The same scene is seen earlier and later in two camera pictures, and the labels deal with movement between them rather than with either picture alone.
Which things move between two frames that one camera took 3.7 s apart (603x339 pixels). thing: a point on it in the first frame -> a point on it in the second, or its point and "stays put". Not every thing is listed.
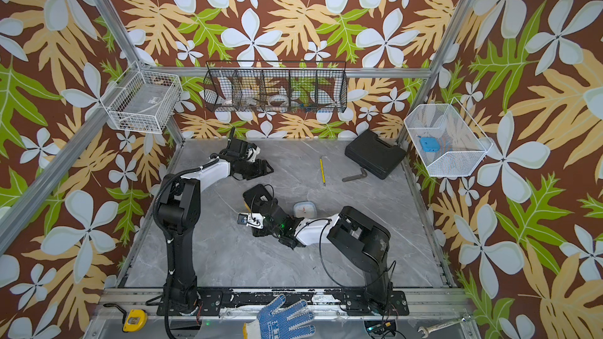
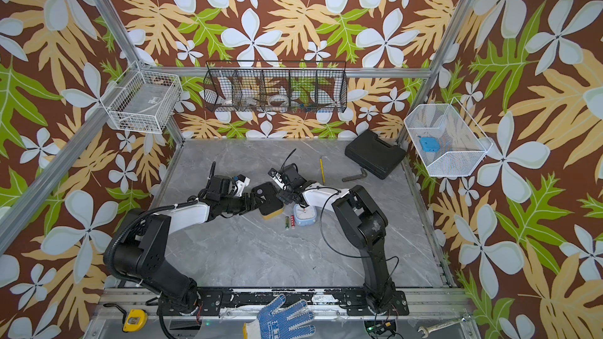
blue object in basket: [429, 143] stays put
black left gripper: [261, 169] -> [246, 208]
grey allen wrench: [363, 174] stays put
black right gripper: [260, 232] -> [283, 196]
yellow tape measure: [135, 320] stays put
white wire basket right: [462, 143] stays put
